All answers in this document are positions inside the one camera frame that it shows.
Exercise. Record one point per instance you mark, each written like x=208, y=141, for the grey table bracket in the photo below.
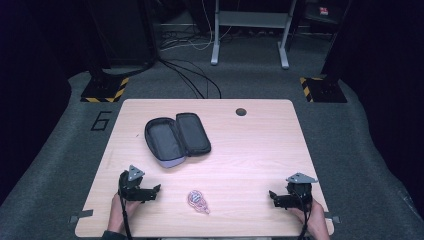
x=80, y=216
x=333, y=219

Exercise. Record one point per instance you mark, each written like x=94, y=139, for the white metal desk frame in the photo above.
x=253, y=19

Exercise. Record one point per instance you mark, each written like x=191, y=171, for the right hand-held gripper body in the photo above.
x=300, y=191

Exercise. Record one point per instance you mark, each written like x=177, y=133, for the black zipper case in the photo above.
x=176, y=138

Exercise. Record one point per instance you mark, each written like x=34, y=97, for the person's left hand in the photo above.
x=118, y=211

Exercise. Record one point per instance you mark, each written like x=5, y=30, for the black stand base striped edge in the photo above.
x=105, y=90
x=325, y=90

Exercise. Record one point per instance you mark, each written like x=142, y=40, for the large black cabinet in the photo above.
x=123, y=31

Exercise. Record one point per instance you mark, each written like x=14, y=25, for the person's right hand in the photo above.
x=315, y=221

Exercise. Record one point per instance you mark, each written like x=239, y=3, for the dark box with red label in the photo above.
x=320, y=12

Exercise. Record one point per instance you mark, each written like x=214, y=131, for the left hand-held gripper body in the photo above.
x=131, y=186

